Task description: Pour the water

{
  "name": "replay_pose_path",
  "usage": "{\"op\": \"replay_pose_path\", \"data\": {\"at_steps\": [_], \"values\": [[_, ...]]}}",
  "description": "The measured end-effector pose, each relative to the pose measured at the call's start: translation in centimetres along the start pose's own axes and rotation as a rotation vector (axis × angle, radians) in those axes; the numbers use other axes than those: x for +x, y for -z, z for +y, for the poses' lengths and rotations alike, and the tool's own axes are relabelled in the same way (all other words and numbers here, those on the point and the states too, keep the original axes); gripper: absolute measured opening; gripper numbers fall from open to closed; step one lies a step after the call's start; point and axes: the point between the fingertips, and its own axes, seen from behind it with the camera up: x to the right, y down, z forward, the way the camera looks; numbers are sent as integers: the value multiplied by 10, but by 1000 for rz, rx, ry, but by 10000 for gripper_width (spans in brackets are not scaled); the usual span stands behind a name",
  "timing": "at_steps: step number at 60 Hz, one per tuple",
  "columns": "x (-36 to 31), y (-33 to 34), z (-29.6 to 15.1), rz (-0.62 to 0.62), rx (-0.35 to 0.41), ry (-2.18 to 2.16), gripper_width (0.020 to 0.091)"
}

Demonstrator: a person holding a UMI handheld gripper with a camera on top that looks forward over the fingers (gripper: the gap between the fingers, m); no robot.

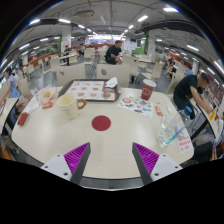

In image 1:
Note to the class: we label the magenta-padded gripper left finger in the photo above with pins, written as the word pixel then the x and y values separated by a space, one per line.
pixel 75 158

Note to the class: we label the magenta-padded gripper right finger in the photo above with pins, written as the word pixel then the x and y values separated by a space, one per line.
pixel 148 158

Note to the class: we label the clear blue-capped plastic bottle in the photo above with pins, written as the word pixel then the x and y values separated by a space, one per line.
pixel 166 131

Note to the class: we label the flat round red coaster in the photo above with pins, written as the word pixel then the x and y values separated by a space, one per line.
pixel 101 123

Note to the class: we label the red sauce packet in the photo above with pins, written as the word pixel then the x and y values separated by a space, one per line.
pixel 47 105
pixel 158 110

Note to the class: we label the printed paper flyer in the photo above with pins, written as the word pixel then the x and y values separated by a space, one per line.
pixel 135 105

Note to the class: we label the red table card stand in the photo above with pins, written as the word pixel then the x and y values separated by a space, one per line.
pixel 23 119

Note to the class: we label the white card with red border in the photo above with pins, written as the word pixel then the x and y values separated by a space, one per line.
pixel 32 107

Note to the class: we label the red paper cup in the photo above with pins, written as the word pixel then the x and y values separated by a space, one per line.
pixel 147 90

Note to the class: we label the brown tray with paper liner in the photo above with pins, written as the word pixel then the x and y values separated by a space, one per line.
pixel 88 90

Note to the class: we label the clear plastic food bag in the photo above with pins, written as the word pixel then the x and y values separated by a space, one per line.
pixel 47 95

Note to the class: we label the person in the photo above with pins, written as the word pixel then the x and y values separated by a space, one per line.
pixel 112 53
pixel 11 86
pixel 67 51
pixel 216 145
pixel 188 70
pixel 186 90

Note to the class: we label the white neighbouring dining table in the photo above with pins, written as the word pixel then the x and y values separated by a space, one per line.
pixel 7 111
pixel 208 121

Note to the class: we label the pink bag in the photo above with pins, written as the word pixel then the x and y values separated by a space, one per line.
pixel 22 104

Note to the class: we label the beige dining chair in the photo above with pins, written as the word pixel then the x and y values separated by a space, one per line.
pixel 113 74
pixel 70 75
pixel 25 88

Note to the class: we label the crumpled white napkin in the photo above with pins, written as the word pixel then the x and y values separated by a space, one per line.
pixel 111 82

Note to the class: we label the group of beige chairs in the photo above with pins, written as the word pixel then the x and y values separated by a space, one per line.
pixel 55 65

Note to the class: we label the ceiling strip lights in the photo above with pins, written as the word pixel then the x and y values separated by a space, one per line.
pixel 142 18

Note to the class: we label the ceiling air conditioner unit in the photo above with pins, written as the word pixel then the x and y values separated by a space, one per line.
pixel 85 14

